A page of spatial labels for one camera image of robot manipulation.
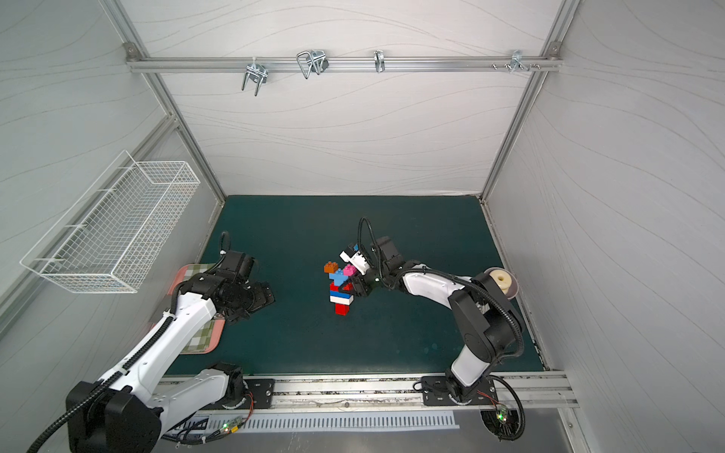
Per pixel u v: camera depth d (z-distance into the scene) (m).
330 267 0.82
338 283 0.81
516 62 0.77
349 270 0.78
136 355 0.42
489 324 0.46
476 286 0.48
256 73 0.80
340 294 0.82
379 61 0.78
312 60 0.77
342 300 0.83
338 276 0.81
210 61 0.78
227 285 0.57
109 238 0.68
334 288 0.82
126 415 0.37
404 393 0.75
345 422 0.70
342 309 0.85
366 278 0.76
